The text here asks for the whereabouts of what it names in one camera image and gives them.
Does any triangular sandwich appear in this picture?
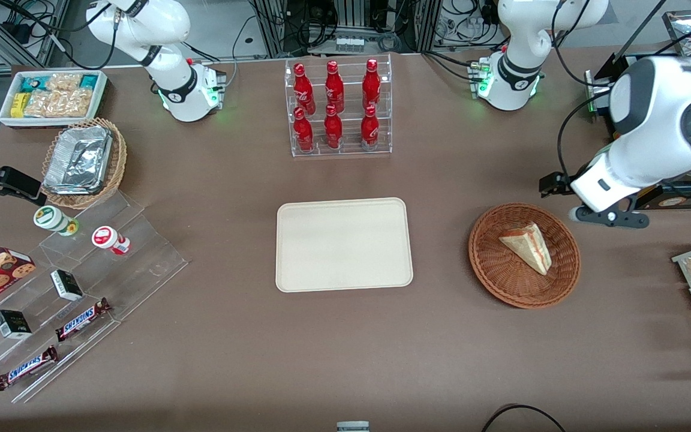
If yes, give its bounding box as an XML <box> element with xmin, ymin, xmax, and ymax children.
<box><xmin>498</xmin><ymin>223</ymin><xmax>553</xmax><ymax>277</ymax></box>

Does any light wicker basket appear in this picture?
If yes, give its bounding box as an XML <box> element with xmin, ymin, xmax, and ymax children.
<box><xmin>40</xmin><ymin>118</ymin><xmax>128</xmax><ymax>210</ymax></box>

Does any round brown wicker basket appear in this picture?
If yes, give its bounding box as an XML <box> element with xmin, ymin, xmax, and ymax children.
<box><xmin>468</xmin><ymin>203</ymin><xmax>581</xmax><ymax>310</ymax></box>

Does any beige rectangular tray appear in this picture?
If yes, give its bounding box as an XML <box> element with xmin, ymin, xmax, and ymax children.
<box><xmin>275</xmin><ymin>197</ymin><xmax>414</xmax><ymax>293</ymax></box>

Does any green cap yogurt bottle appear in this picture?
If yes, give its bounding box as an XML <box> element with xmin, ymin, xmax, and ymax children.
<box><xmin>33</xmin><ymin>205</ymin><xmax>80</xmax><ymax>238</ymax></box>

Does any aluminium foil container stack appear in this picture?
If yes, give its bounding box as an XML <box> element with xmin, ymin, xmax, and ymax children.
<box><xmin>42</xmin><ymin>125</ymin><xmax>113</xmax><ymax>196</ymax></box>

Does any white plastic snack bin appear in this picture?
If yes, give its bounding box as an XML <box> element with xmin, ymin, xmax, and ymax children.
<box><xmin>0</xmin><ymin>70</ymin><xmax>109</xmax><ymax>128</ymax></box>

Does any clear bag of crackers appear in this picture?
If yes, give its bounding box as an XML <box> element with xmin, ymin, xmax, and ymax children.
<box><xmin>24</xmin><ymin>73</ymin><xmax>94</xmax><ymax>118</ymax></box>

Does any red cap yogurt bottle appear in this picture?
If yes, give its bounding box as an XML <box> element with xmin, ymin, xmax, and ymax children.
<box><xmin>91</xmin><ymin>226</ymin><xmax>132</xmax><ymax>256</ymax></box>

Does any black food warmer machine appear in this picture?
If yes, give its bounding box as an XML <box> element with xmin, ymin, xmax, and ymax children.
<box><xmin>584</xmin><ymin>10</ymin><xmax>691</xmax><ymax>211</ymax></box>

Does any small black carton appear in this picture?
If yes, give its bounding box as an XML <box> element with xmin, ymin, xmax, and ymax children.
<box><xmin>50</xmin><ymin>269</ymin><xmax>85</xmax><ymax>302</ymax></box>
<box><xmin>0</xmin><ymin>309</ymin><xmax>33</xmax><ymax>341</ymax></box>

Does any clear acrylic step stand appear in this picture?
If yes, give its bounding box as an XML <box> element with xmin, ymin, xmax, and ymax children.
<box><xmin>0</xmin><ymin>190</ymin><xmax>190</xmax><ymax>404</ymax></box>

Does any Snickers chocolate bar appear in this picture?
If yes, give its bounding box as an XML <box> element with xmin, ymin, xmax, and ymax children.
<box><xmin>0</xmin><ymin>344</ymin><xmax>59</xmax><ymax>392</ymax></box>
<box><xmin>55</xmin><ymin>298</ymin><xmax>113</xmax><ymax>343</ymax></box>

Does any clear acrylic bottle rack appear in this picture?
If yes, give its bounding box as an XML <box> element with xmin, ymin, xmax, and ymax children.
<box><xmin>284</xmin><ymin>54</ymin><xmax>393</xmax><ymax>158</ymax></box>

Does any red cola bottle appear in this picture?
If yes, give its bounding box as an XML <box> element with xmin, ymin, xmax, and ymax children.
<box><xmin>293</xmin><ymin>63</ymin><xmax>317</xmax><ymax>115</ymax></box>
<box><xmin>293</xmin><ymin>107</ymin><xmax>315</xmax><ymax>152</ymax></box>
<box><xmin>362</xmin><ymin>59</ymin><xmax>382</xmax><ymax>111</ymax></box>
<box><xmin>323</xmin><ymin>104</ymin><xmax>344</xmax><ymax>150</ymax></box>
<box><xmin>360</xmin><ymin>105</ymin><xmax>381</xmax><ymax>150</ymax></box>
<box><xmin>325</xmin><ymin>61</ymin><xmax>346</xmax><ymax>113</ymax></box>

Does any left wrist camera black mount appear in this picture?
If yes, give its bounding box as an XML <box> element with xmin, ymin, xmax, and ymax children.
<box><xmin>569</xmin><ymin>203</ymin><xmax>650</xmax><ymax>230</ymax></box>

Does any black cable loop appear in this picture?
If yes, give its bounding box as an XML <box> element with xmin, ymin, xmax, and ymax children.
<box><xmin>480</xmin><ymin>404</ymin><xmax>569</xmax><ymax>432</ymax></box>

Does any aluminium frame with cables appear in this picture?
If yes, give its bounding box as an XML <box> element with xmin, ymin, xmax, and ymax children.
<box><xmin>248</xmin><ymin>0</ymin><xmax>445</xmax><ymax>59</ymax></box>

